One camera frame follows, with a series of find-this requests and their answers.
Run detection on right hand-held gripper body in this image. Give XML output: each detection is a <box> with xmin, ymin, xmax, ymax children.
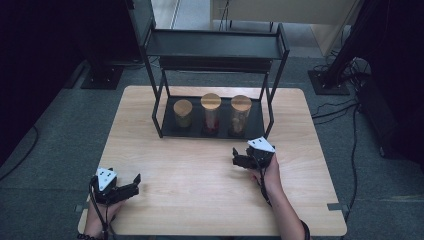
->
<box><xmin>245</xmin><ymin>135</ymin><xmax>277</xmax><ymax>170</ymax></box>

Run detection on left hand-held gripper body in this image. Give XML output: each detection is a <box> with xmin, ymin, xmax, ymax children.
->
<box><xmin>88</xmin><ymin>166</ymin><xmax>119</xmax><ymax>206</ymax></box>

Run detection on tall jar brown contents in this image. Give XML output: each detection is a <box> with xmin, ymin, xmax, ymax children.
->
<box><xmin>228</xmin><ymin>94</ymin><xmax>253</xmax><ymax>138</ymax></box>

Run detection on tall jar dark red contents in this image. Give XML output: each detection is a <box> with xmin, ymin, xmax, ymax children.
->
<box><xmin>200</xmin><ymin>92</ymin><xmax>223</xmax><ymax>135</ymax></box>

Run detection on short glass jar wooden lid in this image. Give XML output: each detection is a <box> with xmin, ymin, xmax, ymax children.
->
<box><xmin>172</xmin><ymin>98</ymin><xmax>194</xmax><ymax>130</ymax></box>

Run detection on black metal shelf rack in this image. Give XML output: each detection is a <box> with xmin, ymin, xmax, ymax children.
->
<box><xmin>141</xmin><ymin>22</ymin><xmax>291</xmax><ymax>144</ymax></box>

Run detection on person's right hand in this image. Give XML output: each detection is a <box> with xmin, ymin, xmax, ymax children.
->
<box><xmin>248</xmin><ymin>152</ymin><xmax>285</xmax><ymax>198</ymax></box>

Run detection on person's left hand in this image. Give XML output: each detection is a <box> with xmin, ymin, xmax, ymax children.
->
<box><xmin>82</xmin><ymin>196</ymin><xmax>127</xmax><ymax>238</ymax></box>

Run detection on black wristband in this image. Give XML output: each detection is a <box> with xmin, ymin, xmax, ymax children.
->
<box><xmin>299</xmin><ymin>219</ymin><xmax>312</xmax><ymax>240</ymax></box>

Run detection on black square stand base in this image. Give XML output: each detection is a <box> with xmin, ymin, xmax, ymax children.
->
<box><xmin>307</xmin><ymin>68</ymin><xmax>352</xmax><ymax>97</ymax></box>
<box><xmin>79</xmin><ymin>62</ymin><xmax>125</xmax><ymax>91</ymax></box>

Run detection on black box on floor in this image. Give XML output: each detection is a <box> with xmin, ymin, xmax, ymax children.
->
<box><xmin>355</xmin><ymin>81</ymin><xmax>399</xmax><ymax>158</ymax></box>

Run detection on beige cabinet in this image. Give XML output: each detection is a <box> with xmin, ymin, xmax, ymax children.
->
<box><xmin>209</xmin><ymin>0</ymin><xmax>363</xmax><ymax>57</ymax></box>

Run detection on black upright panel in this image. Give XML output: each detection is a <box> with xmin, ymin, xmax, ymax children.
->
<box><xmin>124</xmin><ymin>0</ymin><xmax>157</xmax><ymax>48</ymax></box>

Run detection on left hand-held gripper cable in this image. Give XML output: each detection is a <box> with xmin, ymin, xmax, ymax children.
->
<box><xmin>87</xmin><ymin>177</ymin><xmax>114</xmax><ymax>240</ymax></box>

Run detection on hand-held gripper cable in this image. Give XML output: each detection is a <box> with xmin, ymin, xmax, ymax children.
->
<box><xmin>252</xmin><ymin>154</ymin><xmax>273</xmax><ymax>207</ymax></box>
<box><xmin>87</xmin><ymin>177</ymin><xmax>114</xmax><ymax>240</ymax></box>

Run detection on right hand-held gripper cable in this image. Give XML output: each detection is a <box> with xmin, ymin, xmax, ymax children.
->
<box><xmin>252</xmin><ymin>154</ymin><xmax>273</xmax><ymax>207</ymax></box>

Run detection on black floor cable pair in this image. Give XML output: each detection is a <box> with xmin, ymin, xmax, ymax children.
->
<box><xmin>310</xmin><ymin>99</ymin><xmax>360</xmax><ymax>126</ymax></box>

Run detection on long black floor cable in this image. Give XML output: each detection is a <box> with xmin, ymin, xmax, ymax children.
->
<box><xmin>343</xmin><ymin>105</ymin><xmax>360</xmax><ymax>223</ymax></box>

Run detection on tangle of black cables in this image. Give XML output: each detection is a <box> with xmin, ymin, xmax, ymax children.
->
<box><xmin>313</xmin><ymin>49</ymin><xmax>373</xmax><ymax>88</ymax></box>

